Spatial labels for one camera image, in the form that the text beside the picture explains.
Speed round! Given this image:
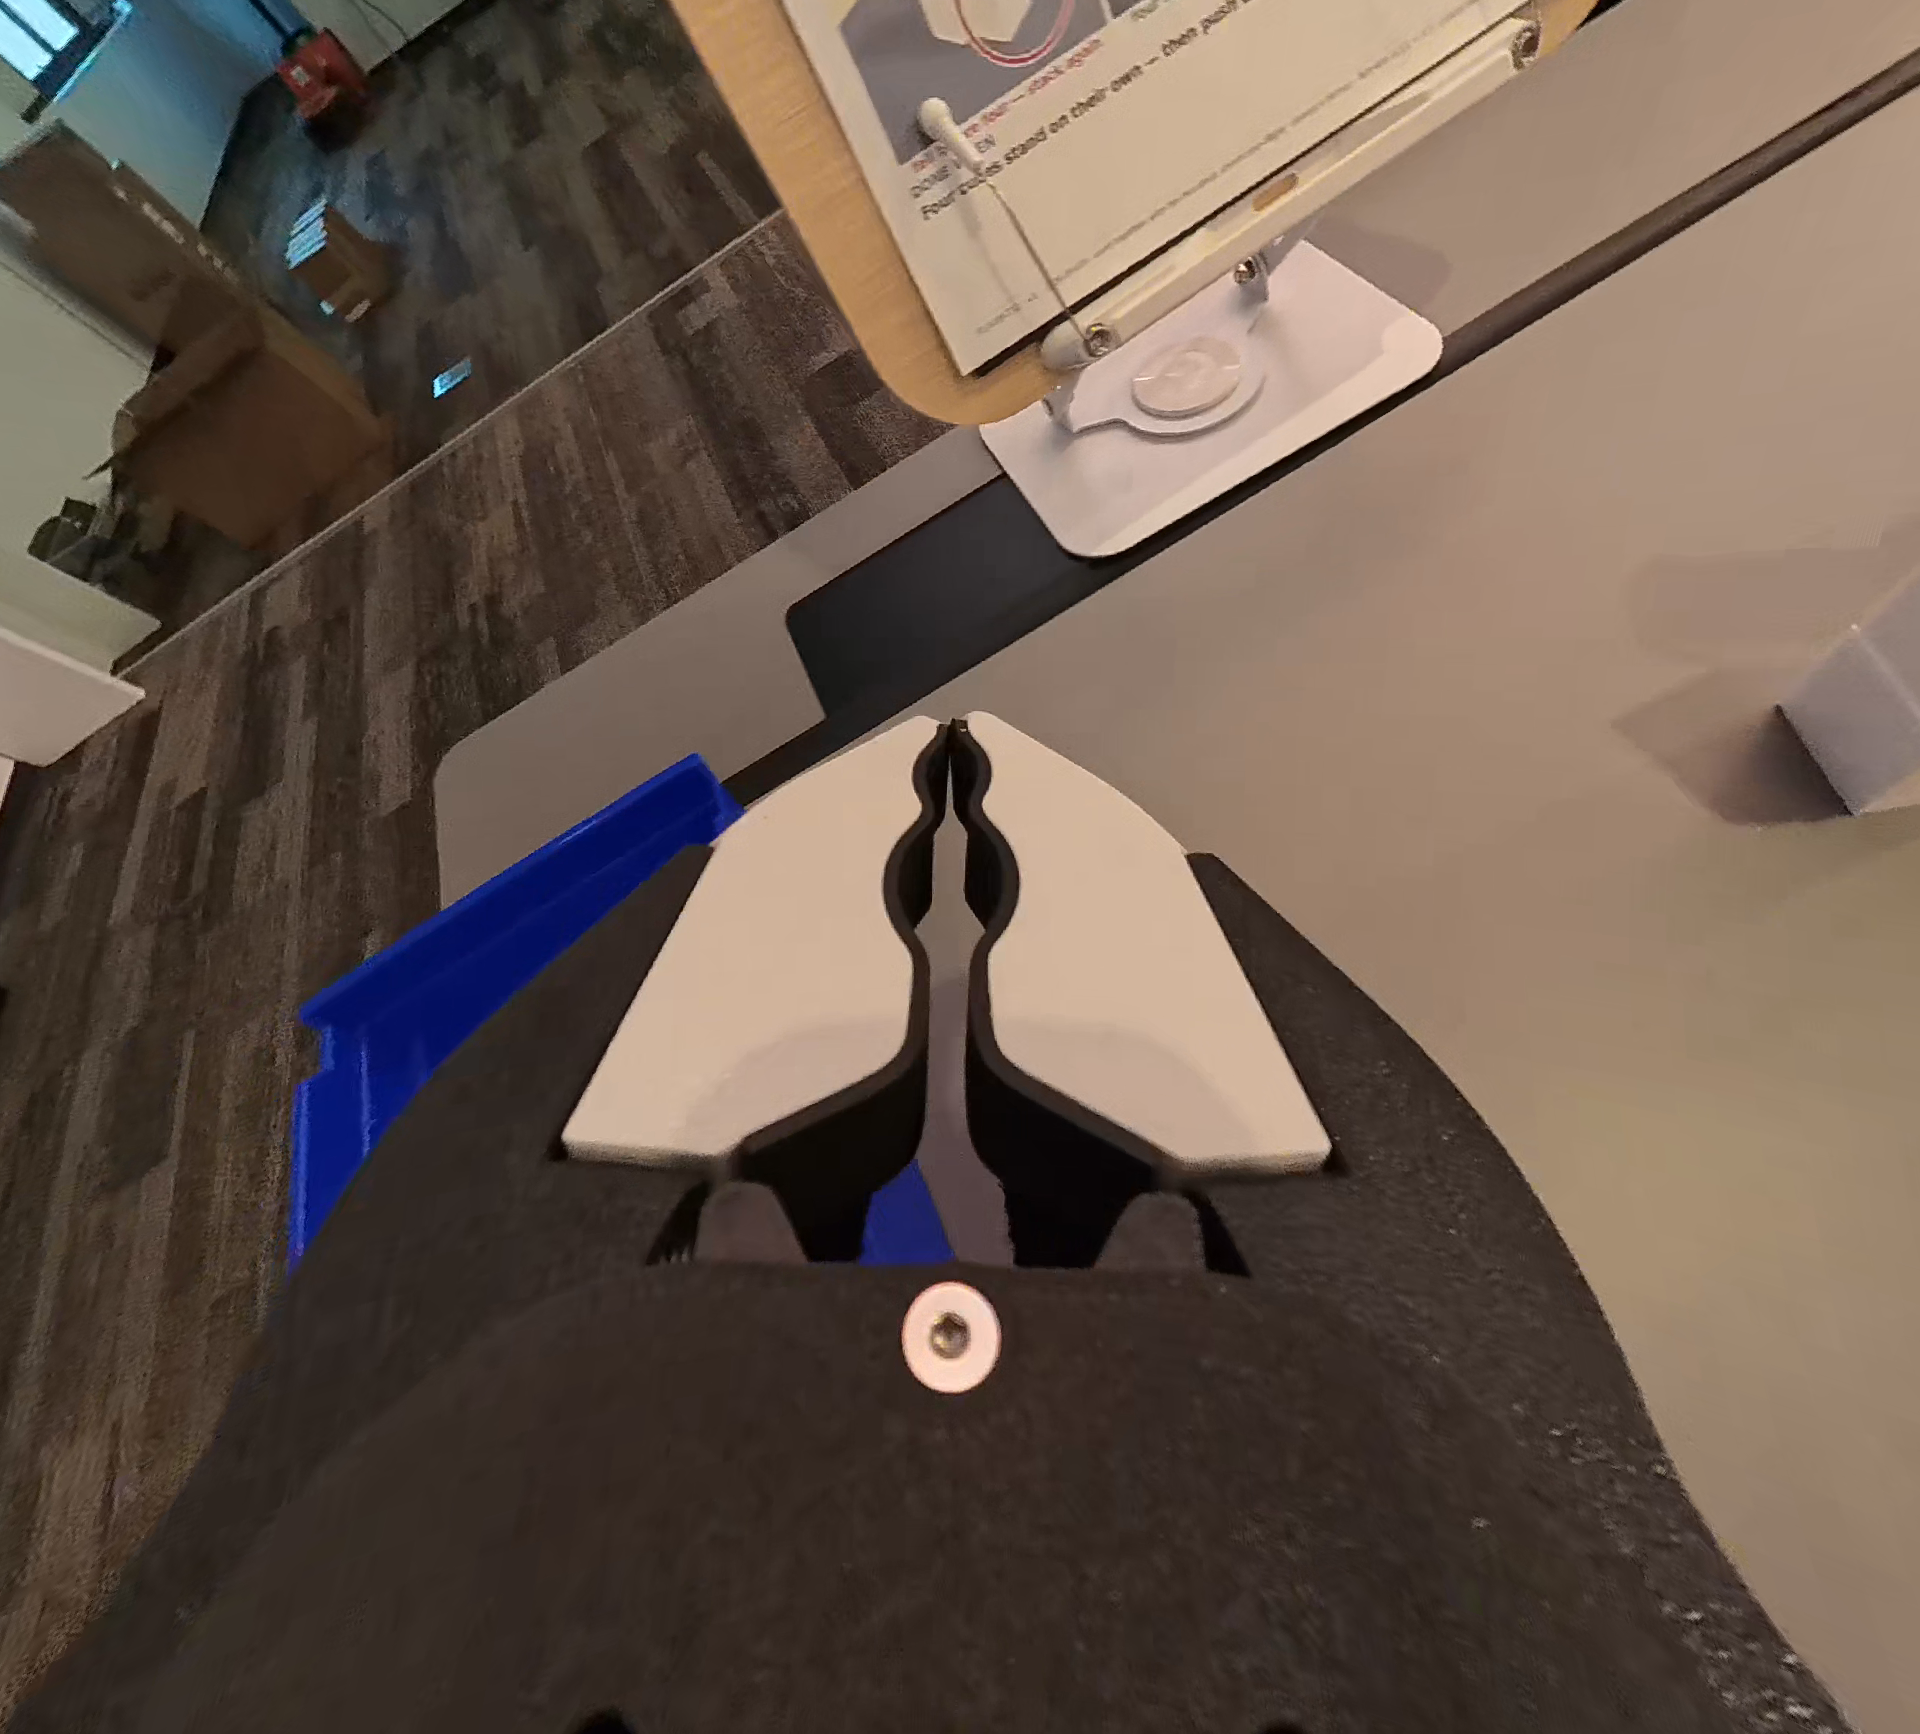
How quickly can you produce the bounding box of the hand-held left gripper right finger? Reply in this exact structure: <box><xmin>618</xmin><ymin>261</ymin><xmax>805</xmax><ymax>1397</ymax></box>
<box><xmin>954</xmin><ymin>708</ymin><xmax>1337</xmax><ymax>1273</ymax></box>

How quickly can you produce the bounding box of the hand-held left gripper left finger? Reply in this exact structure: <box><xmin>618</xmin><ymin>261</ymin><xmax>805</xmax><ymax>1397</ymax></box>
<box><xmin>557</xmin><ymin>710</ymin><xmax>961</xmax><ymax>1268</ymax></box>

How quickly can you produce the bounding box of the blue plastic bin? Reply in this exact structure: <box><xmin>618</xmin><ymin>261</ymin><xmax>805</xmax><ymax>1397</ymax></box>
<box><xmin>287</xmin><ymin>754</ymin><xmax>957</xmax><ymax>1273</ymax></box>

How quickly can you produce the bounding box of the white foam cube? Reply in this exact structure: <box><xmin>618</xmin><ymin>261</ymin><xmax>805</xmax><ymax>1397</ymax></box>
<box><xmin>1775</xmin><ymin>579</ymin><xmax>1920</xmax><ymax>818</ymax></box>

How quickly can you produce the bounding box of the stack of cardboard boxes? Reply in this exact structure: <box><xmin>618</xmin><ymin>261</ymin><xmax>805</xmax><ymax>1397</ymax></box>
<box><xmin>0</xmin><ymin>121</ymin><xmax>395</xmax><ymax>553</ymax></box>

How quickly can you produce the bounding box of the printed instruction sheet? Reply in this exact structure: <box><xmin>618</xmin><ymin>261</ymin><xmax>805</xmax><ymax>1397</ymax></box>
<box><xmin>689</xmin><ymin>0</ymin><xmax>1613</xmax><ymax>379</ymax></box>

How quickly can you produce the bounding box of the window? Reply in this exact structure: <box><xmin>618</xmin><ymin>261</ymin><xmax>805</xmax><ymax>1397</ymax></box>
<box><xmin>0</xmin><ymin>0</ymin><xmax>133</xmax><ymax>94</ymax></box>

